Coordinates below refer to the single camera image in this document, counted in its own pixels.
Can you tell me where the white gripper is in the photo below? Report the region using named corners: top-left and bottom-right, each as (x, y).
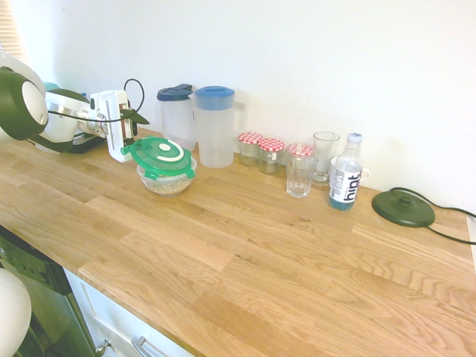
top-left (89, 89), bottom-right (151, 164)

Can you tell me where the green round container lid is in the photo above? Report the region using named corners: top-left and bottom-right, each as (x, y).
top-left (129, 135), bottom-right (198, 179)

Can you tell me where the clear pitcher with navy lid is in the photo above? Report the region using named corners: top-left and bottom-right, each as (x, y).
top-left (155, 83), bottom-right (197, 152)

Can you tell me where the clear pitcher with blue lid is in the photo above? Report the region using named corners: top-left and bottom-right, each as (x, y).
top-left (193, 86), bottom-right (248, 170)

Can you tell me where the glass jar red checkered lid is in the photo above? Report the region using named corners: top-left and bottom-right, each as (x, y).
top-left (257, 138), bottom-right (286, 176)
top-left (285, 143), bottom-right (319, 168)
top-left (237, 132), bottom-right (263, 167)

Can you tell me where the flat black kitchen scale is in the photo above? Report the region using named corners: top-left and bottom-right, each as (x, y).
top-left (69, 133), bottom-right (102, 155)

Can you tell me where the clear bowl with cereal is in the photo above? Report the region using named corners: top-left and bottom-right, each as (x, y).
top-left (135, 155), bottom-right (199, 198)

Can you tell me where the tan window blind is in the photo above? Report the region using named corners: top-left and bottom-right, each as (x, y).
top-left (0, 0), bottom-right (31, 66)

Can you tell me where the faceted drinking glass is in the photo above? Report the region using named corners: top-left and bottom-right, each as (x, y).
top-left (285, 154), bottom-right (317, 199)

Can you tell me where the stainless steel dishwasher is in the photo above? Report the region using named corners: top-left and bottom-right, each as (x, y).
top-left (0, 225), bottom-right (98, 357)

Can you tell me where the white cabinet drawer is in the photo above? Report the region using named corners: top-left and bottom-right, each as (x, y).
top-left (65, 268), bottom-right (195, 357)

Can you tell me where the tall footed glass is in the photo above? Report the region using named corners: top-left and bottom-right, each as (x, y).
top-left (312, 131), bottom-right (341, 187)

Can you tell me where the hint water bottle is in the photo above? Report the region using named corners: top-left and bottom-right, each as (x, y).
top-left (328, 132), bottom-right (364, 213)

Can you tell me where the white mug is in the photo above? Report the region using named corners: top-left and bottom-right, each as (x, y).
top-left (329, 155), bottom-right (372, 184)

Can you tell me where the black kettle base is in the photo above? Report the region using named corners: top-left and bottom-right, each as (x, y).
top-left (371, 189), bottom-right (437, 228)

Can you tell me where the silver drawer handle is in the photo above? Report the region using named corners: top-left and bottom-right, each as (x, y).
top-left (130, 335), bottom-right (158, 357)

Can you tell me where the black kettle power cord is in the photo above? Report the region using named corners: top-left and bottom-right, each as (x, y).
top-left (388, 186), bottom-right (476, 246)

